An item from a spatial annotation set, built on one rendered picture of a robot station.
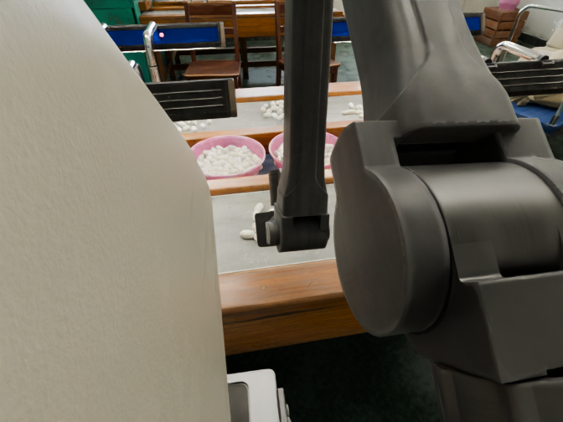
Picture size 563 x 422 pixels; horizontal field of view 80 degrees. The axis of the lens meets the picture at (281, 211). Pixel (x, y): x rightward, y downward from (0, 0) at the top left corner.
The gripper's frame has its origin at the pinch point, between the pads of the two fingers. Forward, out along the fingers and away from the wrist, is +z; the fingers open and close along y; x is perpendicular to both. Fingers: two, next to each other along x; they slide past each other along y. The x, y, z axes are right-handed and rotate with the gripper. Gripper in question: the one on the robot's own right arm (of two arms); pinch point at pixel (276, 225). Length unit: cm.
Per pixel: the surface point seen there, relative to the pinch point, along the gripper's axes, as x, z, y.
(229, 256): 6.6, 10.6, 11.3
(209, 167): -20.0, 42.1, 16.0
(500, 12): -247, 349, -386
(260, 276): 10.9, 1.8, 4.6
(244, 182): -12.7, 29.2, 5.2
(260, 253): 6.8, 10.4, 3.5
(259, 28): -171, 231, -30
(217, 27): -66, 41, 8
